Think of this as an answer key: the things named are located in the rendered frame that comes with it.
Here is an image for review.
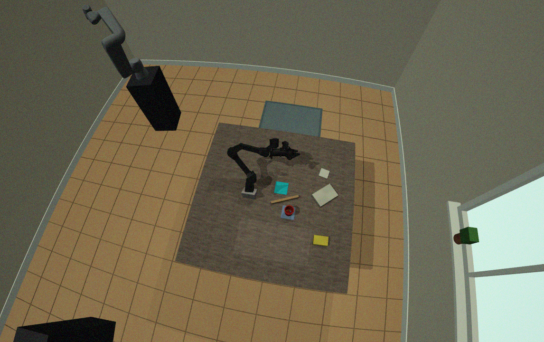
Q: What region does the yellow rectangular block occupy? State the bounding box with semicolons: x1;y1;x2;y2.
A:
313;235;328;246

